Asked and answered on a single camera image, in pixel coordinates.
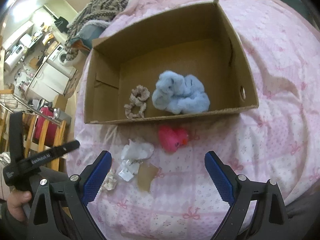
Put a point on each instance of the white soft cloth bundle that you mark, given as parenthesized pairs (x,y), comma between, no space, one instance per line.
(137,150)

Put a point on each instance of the beige floral scrunchie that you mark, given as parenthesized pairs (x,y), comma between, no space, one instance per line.
(138,98)

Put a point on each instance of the white washing machine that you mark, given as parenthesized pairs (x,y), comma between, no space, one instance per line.
(58,57)

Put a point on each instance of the white kitchen cabinets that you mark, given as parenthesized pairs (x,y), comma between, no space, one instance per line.
(48,83)

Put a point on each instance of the pink rubber duck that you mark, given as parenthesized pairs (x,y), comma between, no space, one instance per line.
(171,139)

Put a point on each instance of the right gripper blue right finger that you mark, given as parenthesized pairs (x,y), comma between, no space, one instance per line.
(256,209)

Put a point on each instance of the grey trousers leg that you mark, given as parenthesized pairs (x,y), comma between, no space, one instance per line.
(303,216)

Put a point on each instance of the cream satin scrunchie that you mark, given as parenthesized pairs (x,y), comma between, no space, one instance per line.
(110,181)

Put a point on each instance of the person's left hand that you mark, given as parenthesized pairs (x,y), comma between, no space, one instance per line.
(15,203)

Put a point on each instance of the brown cardboard box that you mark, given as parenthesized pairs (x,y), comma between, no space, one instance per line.
(197,39)

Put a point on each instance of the grey metal canister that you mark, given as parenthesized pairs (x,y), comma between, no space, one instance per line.
(60,115)

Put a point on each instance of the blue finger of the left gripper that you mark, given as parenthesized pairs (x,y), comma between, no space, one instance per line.
(16,137)
(52,153)

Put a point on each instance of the light blue fluffy scrunchie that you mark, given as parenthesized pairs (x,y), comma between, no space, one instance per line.
(180,94)

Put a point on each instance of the blue fur-trimmed jacket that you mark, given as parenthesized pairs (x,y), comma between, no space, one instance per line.
(88,32)

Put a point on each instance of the clear plastic bag with label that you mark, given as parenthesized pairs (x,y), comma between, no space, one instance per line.
(128,169)

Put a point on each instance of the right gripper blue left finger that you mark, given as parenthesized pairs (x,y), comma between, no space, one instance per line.
(59,210)

